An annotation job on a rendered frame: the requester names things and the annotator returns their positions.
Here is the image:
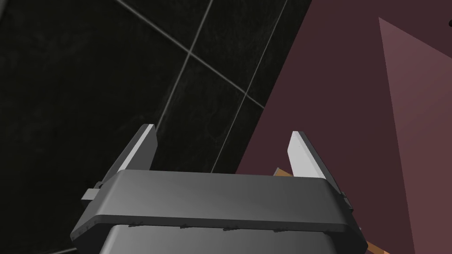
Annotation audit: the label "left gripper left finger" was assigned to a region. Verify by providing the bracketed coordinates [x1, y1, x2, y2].
[102, 123, 158, 183]

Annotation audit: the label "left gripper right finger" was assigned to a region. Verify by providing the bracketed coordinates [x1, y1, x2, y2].
[287, 131, 343, 195]

